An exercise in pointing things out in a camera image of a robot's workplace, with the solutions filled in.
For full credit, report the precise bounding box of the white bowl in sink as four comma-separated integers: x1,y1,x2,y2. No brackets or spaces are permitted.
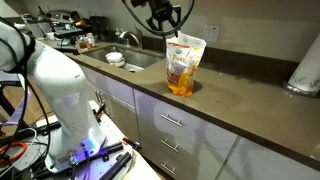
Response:
106,52,125,67

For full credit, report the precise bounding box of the stainless steel sink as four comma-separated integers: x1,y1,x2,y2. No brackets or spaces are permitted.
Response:
85,46,163,73

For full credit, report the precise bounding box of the orange cable coil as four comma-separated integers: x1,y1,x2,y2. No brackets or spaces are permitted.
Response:
0,141,28,167

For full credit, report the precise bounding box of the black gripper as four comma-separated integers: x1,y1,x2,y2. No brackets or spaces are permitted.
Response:
130,0,181,32

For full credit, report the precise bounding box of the chrome sink faucet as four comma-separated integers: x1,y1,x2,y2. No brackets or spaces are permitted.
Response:
120,26,143,50

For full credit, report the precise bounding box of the bottom steel drawer handle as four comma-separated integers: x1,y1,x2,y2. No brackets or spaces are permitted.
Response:
160,162,176,175

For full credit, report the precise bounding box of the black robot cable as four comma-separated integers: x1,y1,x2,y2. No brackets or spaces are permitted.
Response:
121,0,196,38

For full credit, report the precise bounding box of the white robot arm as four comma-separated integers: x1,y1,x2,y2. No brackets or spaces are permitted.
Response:
0,19,106,174

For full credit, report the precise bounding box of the steel drawer handle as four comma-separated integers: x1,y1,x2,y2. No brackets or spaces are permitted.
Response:
160,114,183,127
160,162,176,175
160,139,179,153

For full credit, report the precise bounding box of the middle steel drawer handle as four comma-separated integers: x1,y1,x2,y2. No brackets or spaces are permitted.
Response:
160,139,179,153

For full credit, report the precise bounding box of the white wall outlet plate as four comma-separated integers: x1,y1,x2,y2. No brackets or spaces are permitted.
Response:
202,25,220,43

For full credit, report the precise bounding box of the orange snack bag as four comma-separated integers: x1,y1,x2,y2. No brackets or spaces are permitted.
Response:
166,31,207,97

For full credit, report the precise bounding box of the paper towel roll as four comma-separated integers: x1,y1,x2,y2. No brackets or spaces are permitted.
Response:
284,34,320,97

